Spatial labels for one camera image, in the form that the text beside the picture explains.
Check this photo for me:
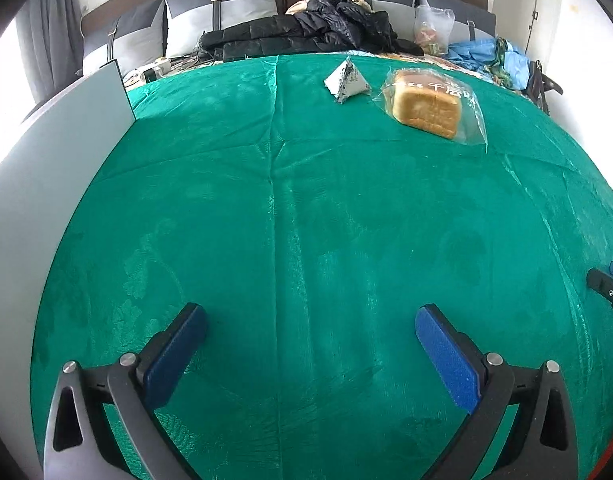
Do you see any grey curtain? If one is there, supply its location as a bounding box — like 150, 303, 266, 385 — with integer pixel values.
16, 0, 84, 106

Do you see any grey triangular snack packet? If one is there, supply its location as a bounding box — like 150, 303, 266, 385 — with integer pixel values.
325, 56, 371, 104

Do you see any clear plastic bag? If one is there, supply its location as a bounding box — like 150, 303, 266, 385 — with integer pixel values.
413, 4, 456, 57

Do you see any clear bread loaf packet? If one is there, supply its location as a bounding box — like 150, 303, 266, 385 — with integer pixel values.
373, 66, 488, 153

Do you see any green satin cloth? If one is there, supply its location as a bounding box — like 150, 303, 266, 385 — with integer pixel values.
29, 52, 613, 480

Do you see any black bag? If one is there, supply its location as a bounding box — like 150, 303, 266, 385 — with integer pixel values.
523, 60, 564, 116

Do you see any blue cloth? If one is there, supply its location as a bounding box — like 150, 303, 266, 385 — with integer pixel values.
446, 35, 532, 91

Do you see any colourful printed bedsheet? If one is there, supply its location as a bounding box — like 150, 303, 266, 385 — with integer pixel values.
124, 50, 529, 93

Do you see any bright window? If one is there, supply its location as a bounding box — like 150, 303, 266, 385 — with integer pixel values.
0, 10, 42, 126

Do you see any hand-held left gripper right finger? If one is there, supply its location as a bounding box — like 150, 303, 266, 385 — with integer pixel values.
415, 304, 579, 480

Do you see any white cardboard box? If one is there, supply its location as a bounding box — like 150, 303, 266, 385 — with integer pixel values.
0, 58, 137, 391

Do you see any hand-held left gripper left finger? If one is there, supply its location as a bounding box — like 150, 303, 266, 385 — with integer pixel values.
44, 302, 208, 480

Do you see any white door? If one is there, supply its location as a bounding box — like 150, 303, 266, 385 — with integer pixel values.
486, 0, 562, 61

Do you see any black puffer jacket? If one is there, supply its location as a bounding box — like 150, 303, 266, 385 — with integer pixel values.
195, 0, 424, 63

